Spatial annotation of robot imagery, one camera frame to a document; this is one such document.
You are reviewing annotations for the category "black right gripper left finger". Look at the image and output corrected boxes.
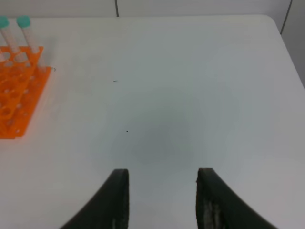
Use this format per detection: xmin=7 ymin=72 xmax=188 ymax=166
xmin=62 ymin=169 xmax=130 ymax=229

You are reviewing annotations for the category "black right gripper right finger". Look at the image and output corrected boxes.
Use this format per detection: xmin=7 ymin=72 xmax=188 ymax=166
xmin=196 ymin=168 xmax=275 ymax=229

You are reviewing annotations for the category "orange test tube rack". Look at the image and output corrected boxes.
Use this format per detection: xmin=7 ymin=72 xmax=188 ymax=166
xmin=0 ymin=46 xmax=51 ymax=139

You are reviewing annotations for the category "row tube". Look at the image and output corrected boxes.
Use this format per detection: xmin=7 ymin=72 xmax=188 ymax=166
xmin=16 ymin=15 xmax=47 ymax=73
xmin=0 ymin=16 xmax=20 ymax=54

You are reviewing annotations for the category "back row tube far right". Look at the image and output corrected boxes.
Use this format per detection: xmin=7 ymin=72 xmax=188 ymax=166
xmin=16 ymin=15 xmax=47 ymax=73

